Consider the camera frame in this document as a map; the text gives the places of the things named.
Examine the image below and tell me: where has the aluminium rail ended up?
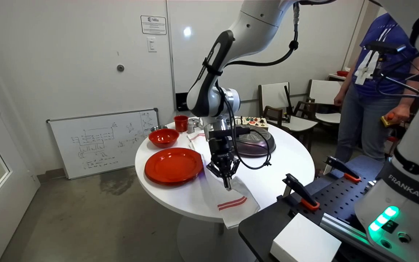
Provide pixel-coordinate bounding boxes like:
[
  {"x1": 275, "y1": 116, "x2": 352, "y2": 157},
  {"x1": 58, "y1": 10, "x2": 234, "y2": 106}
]
[{"x1": 318, "y1": 211, "x2": 372, "y2": 244}]

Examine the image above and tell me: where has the dark chair with white seat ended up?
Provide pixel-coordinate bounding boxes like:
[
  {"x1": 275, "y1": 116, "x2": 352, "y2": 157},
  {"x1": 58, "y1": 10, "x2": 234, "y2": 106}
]
[{"x1": 259, "y1": 81, "x2": 318, "y2": 135}]

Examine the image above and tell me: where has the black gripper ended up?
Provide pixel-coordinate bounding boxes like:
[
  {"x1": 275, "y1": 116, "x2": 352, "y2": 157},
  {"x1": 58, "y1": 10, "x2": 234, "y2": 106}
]
[{"x1": 205, "y1": 138, "x2": 243, "y2": 190}]

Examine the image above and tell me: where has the small wall label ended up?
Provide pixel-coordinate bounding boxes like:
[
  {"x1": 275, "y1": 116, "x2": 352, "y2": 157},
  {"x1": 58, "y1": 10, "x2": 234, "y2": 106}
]
[{"x1": 145, "y1": 36, "x2": 158, "y2": 55}]

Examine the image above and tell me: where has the small leaning whiteboard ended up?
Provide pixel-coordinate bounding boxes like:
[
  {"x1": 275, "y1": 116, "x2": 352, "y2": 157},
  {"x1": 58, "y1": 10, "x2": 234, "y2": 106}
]
[{"x1": 46, "y1": 106, "x2": 161, "y2": 180}]

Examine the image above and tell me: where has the black wall tray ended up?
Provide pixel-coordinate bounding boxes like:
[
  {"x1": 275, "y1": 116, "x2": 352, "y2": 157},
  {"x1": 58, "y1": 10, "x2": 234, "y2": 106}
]
[{"x1": 174, "y1": 90, "x2": 192, "y2": 112}]

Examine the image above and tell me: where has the white door with glass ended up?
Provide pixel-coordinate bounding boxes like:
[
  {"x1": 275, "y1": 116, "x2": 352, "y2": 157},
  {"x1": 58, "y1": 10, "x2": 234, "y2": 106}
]
[{"x1": 0, "y1": 33, "x2": 40, "y2": 262}]

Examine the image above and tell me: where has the person in blue shirt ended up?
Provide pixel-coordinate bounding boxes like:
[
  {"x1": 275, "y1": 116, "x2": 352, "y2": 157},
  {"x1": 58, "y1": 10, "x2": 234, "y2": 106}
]
[{"x1": 331, "y1": 11, "x2": 419, "y2": 164}]

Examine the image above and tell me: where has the red plate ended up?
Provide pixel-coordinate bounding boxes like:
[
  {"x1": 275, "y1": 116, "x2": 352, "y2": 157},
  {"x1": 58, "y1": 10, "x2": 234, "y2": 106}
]
[{"x1": 142, "y1": 147, "x2": 205, "y2": 187}]

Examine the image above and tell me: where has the person hand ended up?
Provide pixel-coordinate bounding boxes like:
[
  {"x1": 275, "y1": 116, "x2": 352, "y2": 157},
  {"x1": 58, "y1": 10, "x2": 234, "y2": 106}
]
[
  {"x1": 333, "y1": 88, "x2": 347, "y2": 109},
  {"x1": 388, "y1": 103, "x2": 416, "y2": 129}
]

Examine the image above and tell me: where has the red mug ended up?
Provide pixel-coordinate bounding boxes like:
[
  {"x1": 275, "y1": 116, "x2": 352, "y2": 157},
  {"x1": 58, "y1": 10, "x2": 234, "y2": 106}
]
[{"x1": 173, "y1": 115, "x2": 189, "y2": 134}]

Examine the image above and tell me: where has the red bowl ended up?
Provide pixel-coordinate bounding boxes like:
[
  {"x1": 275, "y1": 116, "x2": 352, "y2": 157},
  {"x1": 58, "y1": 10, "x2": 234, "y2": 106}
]
[{"x1": 146, "y1": 126, "x2": 180, "y2": 150}]

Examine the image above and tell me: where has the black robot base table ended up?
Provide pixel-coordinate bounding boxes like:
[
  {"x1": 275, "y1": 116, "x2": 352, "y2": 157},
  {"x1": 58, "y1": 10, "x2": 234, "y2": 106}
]
[{"x1": 237, "y1": 154, "x2": 419, "y2": 262}]

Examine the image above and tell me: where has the wooden toy board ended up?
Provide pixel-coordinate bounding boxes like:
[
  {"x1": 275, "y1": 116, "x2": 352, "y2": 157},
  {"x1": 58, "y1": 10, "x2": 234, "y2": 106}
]
[{"x1": 232, "y1": 115, "x2": 269, "y2": 129}]

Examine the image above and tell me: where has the orange handheld device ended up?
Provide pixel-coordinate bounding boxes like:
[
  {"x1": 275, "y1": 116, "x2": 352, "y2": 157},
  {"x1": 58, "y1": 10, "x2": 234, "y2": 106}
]
[{"x1": 379, "y1": 113, "x2": 398, "y2": 129}]

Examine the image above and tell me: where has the white box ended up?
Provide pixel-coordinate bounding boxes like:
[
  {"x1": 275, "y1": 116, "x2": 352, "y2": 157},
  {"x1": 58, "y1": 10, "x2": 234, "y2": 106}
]
[{"x1": 269, "y1": 211, "x2": 343, "y2": 262}]

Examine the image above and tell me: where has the black clamp with orange tip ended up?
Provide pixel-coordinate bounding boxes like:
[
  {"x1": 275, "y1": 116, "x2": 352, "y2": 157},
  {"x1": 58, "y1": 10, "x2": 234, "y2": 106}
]
[
  {"x1": 324, "y1": 154, "x2": 363, "y2": 184},
  {"x1": 280, "y1": 171, "x2": 321, "y2": 212}
]

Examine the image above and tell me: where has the paper wall notice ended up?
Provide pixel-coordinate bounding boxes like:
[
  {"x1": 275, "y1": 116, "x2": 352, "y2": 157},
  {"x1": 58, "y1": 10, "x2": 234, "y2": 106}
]
[{"x1": 138, "y1": 13, "x2": 168, "y2": 36}]

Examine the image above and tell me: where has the white towel with red stripes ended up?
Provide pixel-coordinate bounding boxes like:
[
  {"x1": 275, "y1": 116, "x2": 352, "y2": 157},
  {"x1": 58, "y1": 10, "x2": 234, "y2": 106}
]
[{"x1": 184, "y1": 129, "x2": 261, "y2": 230}]

